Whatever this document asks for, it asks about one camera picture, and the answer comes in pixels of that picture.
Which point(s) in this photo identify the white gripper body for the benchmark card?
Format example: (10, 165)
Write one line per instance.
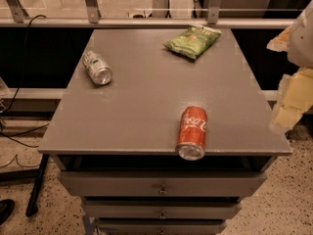
(302, 43)

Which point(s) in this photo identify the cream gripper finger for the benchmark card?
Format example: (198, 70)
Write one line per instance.
(295, 97)
(280, 43)

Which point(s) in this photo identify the silver green 7up can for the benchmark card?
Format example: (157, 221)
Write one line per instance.
(97, 68)

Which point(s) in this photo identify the red coca-cola can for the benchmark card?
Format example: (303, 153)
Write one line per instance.
(191, 138)

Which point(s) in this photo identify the green chip bag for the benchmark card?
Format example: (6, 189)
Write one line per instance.
(194, 41)

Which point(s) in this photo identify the grey drawer cabinet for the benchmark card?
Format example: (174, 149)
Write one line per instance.
(115, 144)

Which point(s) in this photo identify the grey metal railing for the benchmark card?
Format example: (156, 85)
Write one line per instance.
(149, 13)

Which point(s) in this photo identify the black table leg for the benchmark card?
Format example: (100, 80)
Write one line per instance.
(32, 208)

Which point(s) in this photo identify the black round object on floor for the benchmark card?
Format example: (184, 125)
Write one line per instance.
(6, 208)

